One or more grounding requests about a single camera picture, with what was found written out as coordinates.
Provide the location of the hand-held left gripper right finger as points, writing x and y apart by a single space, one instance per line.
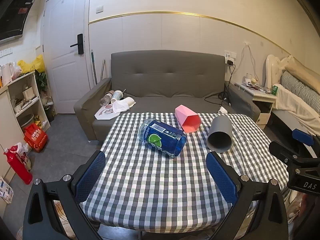
220 177

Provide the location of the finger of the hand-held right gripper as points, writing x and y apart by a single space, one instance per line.
282 150
302 137

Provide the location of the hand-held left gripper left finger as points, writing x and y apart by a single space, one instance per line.
91 175

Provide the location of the grey cup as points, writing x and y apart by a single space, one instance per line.
221 126

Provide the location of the pink faceted cup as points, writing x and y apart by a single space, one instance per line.
185 116

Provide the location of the paper cup with straw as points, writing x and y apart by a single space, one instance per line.
117 96

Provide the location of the cream blanket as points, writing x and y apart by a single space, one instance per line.
292 102

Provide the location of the striped pillow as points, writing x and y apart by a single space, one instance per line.
300 87

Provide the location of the green can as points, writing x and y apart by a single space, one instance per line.
275 90

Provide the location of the white nightstand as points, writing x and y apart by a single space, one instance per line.
262 98

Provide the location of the checkered tablecloth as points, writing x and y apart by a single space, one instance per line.
150 180

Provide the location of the pink and white paper bag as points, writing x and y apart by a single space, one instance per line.
105 112

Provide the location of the beige padded headboard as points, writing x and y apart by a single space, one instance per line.
305 71

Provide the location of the red shopping bag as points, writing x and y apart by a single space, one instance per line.
36 137

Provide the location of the white power adapter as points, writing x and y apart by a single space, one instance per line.
222 110

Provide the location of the white plastic bag red print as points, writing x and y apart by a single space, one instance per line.
25 158

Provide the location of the black bucket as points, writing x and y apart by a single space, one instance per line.
49 113

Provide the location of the red fire extinguisher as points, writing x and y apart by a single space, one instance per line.
17 165

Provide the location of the white cloth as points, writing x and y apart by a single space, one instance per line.
122 106

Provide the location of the white curved headboard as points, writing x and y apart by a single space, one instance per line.
272 67

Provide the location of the grey plastic basin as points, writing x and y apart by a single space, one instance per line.
26 120

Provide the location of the white printed paper box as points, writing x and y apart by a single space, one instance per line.
5 190

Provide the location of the black charger plug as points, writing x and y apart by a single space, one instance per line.
230 62

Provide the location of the metal stick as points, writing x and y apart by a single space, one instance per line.
102 70

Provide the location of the green potted plant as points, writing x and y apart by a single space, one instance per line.
41 80

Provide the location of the white shelf cabinet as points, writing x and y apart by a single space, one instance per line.
30 78

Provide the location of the grey sofa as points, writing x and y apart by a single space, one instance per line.
162 75

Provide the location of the yellow plastic bag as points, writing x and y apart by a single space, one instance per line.
31 65

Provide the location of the white electric kettle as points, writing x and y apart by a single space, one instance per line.
7 73

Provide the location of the white door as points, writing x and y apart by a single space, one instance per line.
65 30

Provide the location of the black range hood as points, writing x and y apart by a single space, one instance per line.
12 22

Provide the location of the white wall outlet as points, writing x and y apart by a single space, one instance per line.
230 55

